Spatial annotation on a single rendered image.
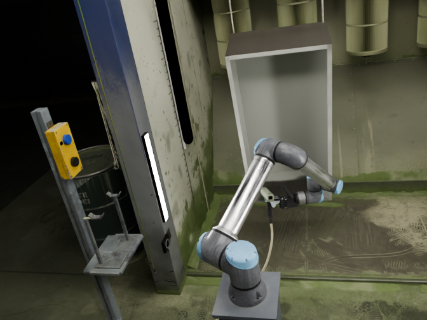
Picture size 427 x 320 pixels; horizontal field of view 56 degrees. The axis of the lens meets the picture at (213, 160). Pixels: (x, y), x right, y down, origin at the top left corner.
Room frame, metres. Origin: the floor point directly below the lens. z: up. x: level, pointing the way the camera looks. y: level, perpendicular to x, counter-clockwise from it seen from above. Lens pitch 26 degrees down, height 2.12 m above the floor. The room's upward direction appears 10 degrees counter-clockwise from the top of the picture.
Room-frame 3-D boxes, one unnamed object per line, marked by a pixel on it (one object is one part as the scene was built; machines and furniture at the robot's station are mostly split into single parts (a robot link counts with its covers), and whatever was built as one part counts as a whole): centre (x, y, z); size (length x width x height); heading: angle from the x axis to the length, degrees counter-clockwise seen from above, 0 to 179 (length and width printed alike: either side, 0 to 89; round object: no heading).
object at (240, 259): (1.50, -0.05, 0.83); 0.17 x 0.15 x 0.18; 42
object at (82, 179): (2.94, 0.97, 0.44); 0.59 x 0.58 x 0.89; 54
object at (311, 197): (2.22, -0.61, 0.66); 0.12 x 0.09 x 0.10; 90
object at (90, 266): (1.80, 0.63, 0.78); 0.31 x 0.23 x 0.01; 164
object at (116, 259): (1.79, 0.61, 0.95); 0.26 x 0.15 x 0.32; 164
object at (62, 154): (1.82, 0.71, 1.42); 0.12 x 0.06 x 0.26; 164
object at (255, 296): (1.49, -0.06, 0.69); 0.19 x 0.19 x 0.10
